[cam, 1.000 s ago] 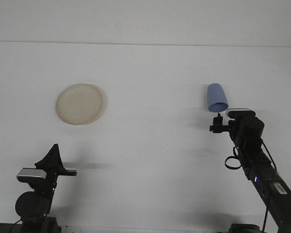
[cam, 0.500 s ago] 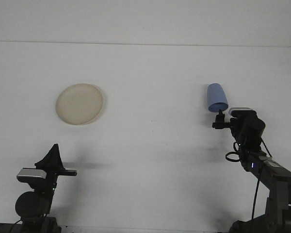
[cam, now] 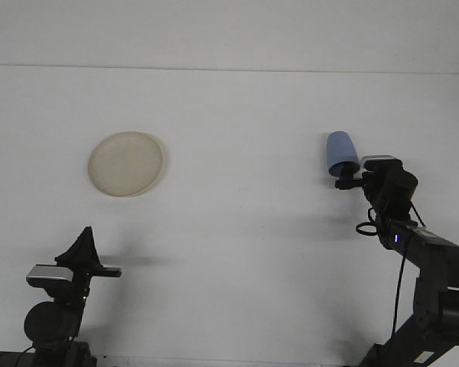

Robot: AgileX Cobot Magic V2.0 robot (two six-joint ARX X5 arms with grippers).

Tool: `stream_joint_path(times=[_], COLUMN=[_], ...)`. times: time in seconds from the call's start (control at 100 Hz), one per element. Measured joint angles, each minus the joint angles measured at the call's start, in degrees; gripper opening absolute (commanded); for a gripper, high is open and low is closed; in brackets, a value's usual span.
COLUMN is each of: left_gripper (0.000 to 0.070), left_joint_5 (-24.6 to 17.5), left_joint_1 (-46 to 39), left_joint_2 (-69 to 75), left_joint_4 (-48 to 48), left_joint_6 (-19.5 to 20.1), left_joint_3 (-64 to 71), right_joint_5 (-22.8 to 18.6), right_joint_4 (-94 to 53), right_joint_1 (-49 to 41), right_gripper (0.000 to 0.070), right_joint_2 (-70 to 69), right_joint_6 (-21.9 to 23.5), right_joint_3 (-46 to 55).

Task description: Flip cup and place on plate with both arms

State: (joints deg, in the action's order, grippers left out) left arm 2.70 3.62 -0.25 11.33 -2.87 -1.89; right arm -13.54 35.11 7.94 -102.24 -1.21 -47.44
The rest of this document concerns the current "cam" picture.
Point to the pale round plate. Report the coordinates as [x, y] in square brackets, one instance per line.
[126, 164]

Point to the pale blue cup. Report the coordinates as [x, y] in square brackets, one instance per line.
[340, 149]

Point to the pale grey camera box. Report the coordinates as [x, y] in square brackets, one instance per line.
[376, 158]
[47, 274]

